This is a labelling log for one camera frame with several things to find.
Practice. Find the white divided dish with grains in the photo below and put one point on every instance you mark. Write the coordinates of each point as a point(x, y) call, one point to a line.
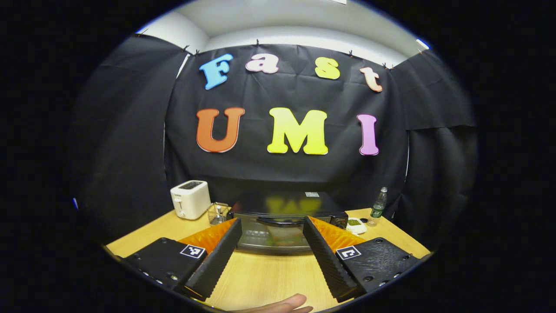
point(355, 224)

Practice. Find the white toaster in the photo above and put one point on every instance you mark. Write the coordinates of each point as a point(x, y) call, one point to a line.
point(190, 200)

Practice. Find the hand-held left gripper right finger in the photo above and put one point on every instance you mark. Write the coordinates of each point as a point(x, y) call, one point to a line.
point(328, 256)

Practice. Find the black backdrop cloth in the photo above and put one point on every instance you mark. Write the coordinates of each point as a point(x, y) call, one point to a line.
point(282, 174)

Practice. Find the black electric oven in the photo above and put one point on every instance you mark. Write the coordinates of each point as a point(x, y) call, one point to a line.
point(278, 206)

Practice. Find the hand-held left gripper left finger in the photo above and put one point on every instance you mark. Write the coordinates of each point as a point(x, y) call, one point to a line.
point(217, 256)

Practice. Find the clear plastic water bottle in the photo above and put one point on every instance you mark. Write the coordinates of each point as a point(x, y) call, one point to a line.
point(378, 208)

